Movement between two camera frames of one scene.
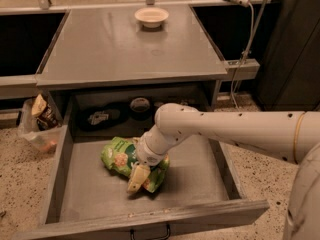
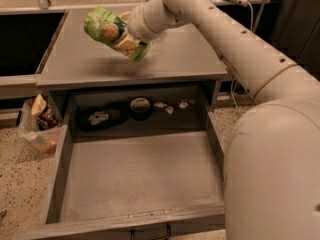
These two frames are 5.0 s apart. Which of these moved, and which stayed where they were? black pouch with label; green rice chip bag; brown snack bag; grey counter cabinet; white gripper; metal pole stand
Moved: green rice chip bag; white gripper
Stayed: metal pole stand; grey counter cabinet; black pouch with label; brown snack bag
